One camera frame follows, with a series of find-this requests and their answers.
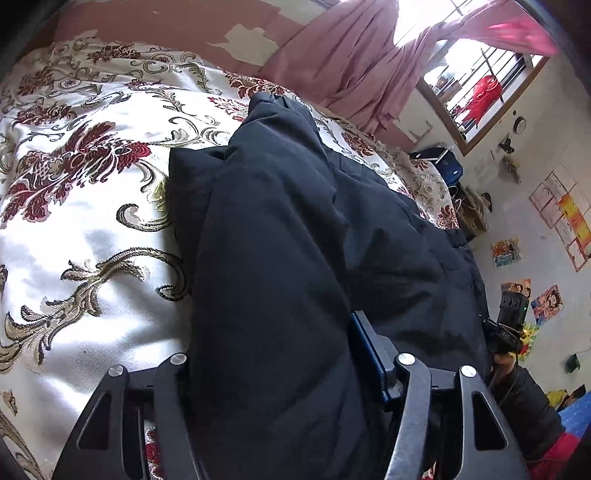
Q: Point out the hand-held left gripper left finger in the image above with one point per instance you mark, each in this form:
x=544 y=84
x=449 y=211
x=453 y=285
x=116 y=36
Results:
x=171 y=383

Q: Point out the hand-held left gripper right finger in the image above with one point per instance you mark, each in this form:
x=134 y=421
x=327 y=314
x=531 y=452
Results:
x=364 y=350

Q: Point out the black padded jacket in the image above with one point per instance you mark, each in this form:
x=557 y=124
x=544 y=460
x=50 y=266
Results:
x=277 y=230

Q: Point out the person's right forearm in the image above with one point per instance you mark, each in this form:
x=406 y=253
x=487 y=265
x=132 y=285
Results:
x=531 y=406

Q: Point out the wooden bedside shelf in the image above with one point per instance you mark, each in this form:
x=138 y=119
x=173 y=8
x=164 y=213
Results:
x=475 y=210

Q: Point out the blue dotted mat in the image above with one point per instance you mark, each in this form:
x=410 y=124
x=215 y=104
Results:
x=577 y=413

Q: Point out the pink cloth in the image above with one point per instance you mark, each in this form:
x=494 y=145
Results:
x=554 y=454

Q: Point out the blue bag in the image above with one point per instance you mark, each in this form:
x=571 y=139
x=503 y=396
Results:
x=445 y=168

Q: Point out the floral patterned bedspread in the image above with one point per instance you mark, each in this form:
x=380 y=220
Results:
x=92 y=230

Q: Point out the red hanging garment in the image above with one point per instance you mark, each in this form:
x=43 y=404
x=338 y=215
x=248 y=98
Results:
x=482 y=97

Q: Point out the wooden framed window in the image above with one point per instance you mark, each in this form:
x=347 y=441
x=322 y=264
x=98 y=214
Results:
x=517 y=69

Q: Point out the pink curtain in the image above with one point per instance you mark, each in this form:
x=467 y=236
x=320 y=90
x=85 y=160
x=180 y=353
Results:
x=332 y=60
x=461 y=27

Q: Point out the yellow cartoon wall picture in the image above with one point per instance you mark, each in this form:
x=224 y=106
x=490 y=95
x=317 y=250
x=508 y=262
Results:
x=533 y=337

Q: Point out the cluster of wall papers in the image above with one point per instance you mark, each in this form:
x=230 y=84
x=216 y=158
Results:
x=561 y=212

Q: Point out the small wall shelf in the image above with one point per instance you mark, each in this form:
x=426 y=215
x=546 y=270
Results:
x=512 y=168

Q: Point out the black wall-mounted object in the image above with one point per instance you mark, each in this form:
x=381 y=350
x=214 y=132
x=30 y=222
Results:
x=506 y=145

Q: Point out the round wall clock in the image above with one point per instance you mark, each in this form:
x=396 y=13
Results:
x=520 y=124

